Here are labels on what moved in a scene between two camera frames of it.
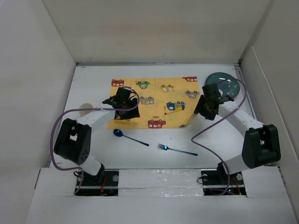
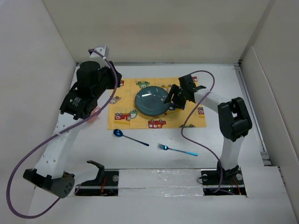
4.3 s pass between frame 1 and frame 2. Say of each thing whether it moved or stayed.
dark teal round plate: moved
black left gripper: moved
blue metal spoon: stayed
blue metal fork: stayed
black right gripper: moved
